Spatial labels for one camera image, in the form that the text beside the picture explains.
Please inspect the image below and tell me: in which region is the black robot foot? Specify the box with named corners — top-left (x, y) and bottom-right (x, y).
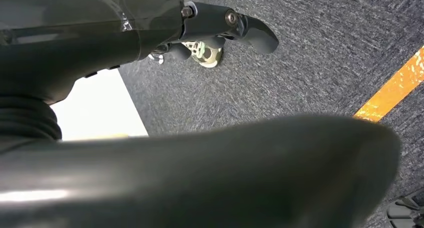
top-left (385, 187), bottom-right (424, 228)

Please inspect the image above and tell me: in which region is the ribbed grey robot left arm sleeve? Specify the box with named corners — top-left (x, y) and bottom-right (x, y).
top-left (0, 95), bottom-right (63, 142)

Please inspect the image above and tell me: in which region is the floor marking tape strip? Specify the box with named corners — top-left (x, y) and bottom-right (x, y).
top-left (353, 45), bottom-right (424, 123)

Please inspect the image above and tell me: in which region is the dark grey robot body shell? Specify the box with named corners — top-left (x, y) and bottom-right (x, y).
top-left (0, 114), bottom-right (402, 228)

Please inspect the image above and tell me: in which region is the person's camouflage pattern shoe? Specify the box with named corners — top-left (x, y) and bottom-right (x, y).
top-left (181, 41), bottom-right (224, 69)

